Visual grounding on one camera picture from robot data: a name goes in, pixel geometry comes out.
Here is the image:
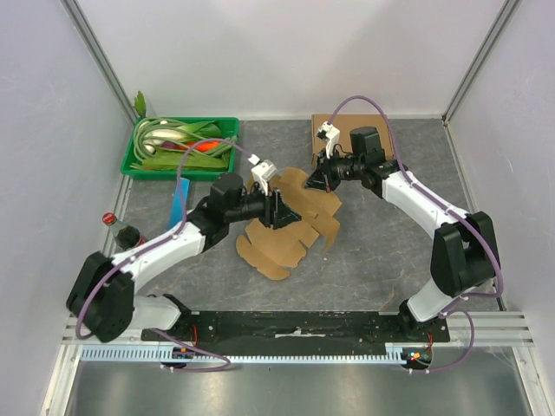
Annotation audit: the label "orange toy carrot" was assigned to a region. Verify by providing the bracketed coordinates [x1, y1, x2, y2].
[182, 140, 219, 153]

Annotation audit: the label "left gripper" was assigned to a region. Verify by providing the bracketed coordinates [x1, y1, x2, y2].
[225, 179, 301, 230]

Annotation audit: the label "small cardboard box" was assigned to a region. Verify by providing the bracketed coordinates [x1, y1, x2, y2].
[236, 167, 342, 281]

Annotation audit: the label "green asparagus bundle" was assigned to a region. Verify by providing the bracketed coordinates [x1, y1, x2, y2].
[203, 136, 238, 158]

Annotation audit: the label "blue rectangular box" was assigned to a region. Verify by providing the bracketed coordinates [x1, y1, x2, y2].
[166, 179, 190, 231]

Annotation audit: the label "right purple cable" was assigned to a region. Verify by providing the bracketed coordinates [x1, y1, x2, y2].
[327, 95, 505, 374]

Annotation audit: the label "right aluminium frame post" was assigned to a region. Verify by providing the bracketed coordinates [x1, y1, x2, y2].
[441, 0, 521, 127]

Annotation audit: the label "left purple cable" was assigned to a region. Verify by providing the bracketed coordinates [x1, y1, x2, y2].
[75, 137, 259, 374]

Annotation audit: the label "purple cable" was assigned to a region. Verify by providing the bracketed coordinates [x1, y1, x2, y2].
[75, 137, 259, 374]
[327, 95, 505, 374]

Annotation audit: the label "white toy radish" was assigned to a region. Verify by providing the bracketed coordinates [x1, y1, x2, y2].
[142, 129, 187, 154]

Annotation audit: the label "left aluminium frame post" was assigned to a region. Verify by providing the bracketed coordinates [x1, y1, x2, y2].
[61, 0, 138, 123]

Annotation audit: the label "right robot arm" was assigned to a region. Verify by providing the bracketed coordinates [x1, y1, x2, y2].
[304, 122, 500, 341]

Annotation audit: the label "dark soda bottle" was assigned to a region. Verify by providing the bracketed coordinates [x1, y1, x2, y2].
[102, 212, 147, 251]

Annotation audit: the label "aluminium frame post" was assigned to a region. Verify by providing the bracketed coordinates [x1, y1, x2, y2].
[61, 0, 138, 123]
[441, 0, 521, 127]

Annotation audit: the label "large cardboard box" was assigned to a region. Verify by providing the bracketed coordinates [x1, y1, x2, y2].
[311, 114, 395, 168]

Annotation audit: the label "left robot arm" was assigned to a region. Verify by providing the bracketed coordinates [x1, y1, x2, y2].
[66, 172, 302, 342]

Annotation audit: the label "green long beans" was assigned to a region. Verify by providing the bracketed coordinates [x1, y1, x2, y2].
[132, 117, 178, 164]

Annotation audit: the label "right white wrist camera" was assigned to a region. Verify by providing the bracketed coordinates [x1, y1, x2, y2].
[316, 121, 340, 159]

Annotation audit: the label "green plastic tray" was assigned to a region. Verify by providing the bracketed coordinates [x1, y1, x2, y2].
[121, 117, 239, 181]

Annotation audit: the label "green lettuce leaf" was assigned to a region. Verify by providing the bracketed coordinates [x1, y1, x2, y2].
[140, 153, 231, 172]

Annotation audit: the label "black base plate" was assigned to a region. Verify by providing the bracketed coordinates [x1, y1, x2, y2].
[140, 309, 452, 357]

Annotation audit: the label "slotted cable duct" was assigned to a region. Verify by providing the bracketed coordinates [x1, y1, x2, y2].
[81, 343, 424, 365]

